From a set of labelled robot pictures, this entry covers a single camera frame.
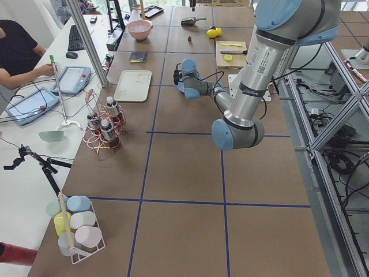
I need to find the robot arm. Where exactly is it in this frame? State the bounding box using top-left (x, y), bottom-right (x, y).
top-left (173, 1), bottom-right (341, 150)

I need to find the aluminium frame post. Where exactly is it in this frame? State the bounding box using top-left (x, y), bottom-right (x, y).
top-left (66, 0), bottom-right (108, 88)

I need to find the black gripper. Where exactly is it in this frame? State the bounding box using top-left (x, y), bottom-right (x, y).
top-left (173, 69), bottom-right (180, 85)

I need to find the blue teach pendant near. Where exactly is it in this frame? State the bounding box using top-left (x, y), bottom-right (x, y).
top-left (5, 87), bottom-right (59, 126)

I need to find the white wire cup rack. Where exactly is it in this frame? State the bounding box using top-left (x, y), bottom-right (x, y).
top-left (58, 192), bottom-right (106, 264)

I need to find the steel muddler black tip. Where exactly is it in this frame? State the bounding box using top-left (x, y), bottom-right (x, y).
top-left (220, 50), bottom-right (248, 55)

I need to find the blue cup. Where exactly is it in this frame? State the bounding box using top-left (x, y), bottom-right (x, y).
top-left (67, 196), bottom-right (91, 212)

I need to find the grey yellow folded cloth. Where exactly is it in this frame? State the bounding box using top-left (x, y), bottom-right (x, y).
top-left (129, 51), bottom-right (148, 63)

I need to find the pale green bowl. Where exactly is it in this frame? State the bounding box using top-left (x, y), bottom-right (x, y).
top-left (39, 130), bottom-right (64, 143)

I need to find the wooden cutting board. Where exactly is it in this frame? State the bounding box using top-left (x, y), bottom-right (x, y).
top-left (216, 41), bottom-right (247, 69)

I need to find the yellow lemon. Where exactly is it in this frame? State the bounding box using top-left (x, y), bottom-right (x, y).
top-left (216, 27), bottom-right (222, 36)
top-left (206, 29), bottom-right (219, 39)

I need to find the yellow plastic knife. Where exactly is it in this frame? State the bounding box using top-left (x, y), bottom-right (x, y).
top-left (220, 43), bottom-right (243, 47)

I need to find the blue teach pendant far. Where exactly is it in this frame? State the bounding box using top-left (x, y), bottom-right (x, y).
top-left (57, 66), bottom-right (91, 95)

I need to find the person in black shirt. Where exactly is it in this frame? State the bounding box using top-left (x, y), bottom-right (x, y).
top-left (1, 20), bottom-right (54, 90)

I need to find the white stand with rod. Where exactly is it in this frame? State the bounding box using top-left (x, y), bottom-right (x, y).
top-left (49, 55), bottom-right (83, 131)

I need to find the black tripod camera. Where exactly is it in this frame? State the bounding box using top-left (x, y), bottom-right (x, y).
top-left (3, 145), bottom-right (73, 199)

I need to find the cream bear tray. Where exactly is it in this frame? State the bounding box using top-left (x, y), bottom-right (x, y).
top-left (113, 70), bottom-right (152, 102)

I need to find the black computer mouse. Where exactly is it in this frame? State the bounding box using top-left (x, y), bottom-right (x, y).
top-left (65, 51), bottom-right (78, 59)

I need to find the yellow lemon front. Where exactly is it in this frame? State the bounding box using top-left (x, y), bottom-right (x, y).
top-left (206, 29), bottom-right (219, 39)

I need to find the blue teach pendant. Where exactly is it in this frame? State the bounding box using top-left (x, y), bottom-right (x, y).
top-left (5, 87), bottom-right (59, 126)
top-left (57, 66), bottom-right (91, 95)

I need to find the pink cup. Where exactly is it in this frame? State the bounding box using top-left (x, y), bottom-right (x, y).
top-left (74, 226), bottom-right (102, 248)

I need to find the black keyboard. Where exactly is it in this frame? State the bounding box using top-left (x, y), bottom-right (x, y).
top-left (67, 25), bottom-right (84, 51)

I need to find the half lemon slice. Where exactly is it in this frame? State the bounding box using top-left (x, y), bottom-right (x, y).
top-left (224, 54), bottom-right (233, 62)

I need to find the pink ice bowl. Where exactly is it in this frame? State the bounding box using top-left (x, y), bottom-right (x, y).
top-left (127, 20), bottom-right (153, 40)

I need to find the wooden paper towel stand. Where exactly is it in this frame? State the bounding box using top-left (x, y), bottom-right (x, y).
top-left (140, 0), bottom-right (146, 20)

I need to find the steel scoop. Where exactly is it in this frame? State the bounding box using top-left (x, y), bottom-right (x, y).
top-left (180, 17), bottom-right (207, 27)

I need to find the tea bottle left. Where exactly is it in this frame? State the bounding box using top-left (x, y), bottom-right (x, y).
top-left (106, 96), bottom-right (119, 122)

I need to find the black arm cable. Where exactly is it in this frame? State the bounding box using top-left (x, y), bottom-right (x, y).
top-left (198, 43), bottom-right (315, 121)

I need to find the yellow cup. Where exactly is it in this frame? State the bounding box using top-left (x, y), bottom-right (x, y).
top-left (54, 212), bottom-right (66, 237)

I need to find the tea bottle right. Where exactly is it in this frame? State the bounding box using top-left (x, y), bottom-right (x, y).
top-left (87, 113), bottom-right (101, 134)

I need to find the yellow lemon back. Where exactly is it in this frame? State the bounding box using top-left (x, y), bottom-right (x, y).
top-left (216, 27), bottom-right (222, 36)

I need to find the tea bottle lower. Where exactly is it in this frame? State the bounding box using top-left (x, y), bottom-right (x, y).
top-left (101, 119), bottom-right (120, 148)

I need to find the copper wire bottle rack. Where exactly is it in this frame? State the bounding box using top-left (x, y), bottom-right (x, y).
top-left (83, 89), bottom-right (126, 153)

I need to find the white cup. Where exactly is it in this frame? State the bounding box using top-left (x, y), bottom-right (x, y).
top-left (70, 211), bottom-right (96, 229)

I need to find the red cylinder object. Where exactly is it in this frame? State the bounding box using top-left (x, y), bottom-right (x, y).
top-left (1, 242), bottom-right (37, 266)

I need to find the tea bottle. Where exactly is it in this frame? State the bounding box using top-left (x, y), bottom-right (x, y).
top-left (87, 113), bottom-right (101, 134)
top-left (106, 96), bottom-right (119, 122)
top-left (101, 119), bottom-right (120, 148)

